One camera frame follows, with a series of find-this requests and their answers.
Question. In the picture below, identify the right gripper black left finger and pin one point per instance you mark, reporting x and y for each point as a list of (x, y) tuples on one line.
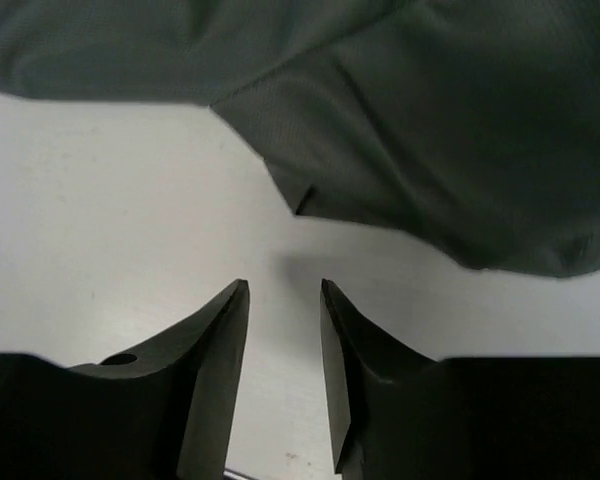
[(162, 409)]

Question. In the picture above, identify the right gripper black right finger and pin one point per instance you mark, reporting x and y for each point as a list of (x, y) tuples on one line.
[(397, 414)]

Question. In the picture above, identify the dark grey t-shirt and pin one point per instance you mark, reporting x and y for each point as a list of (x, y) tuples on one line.
[(472, 125)]

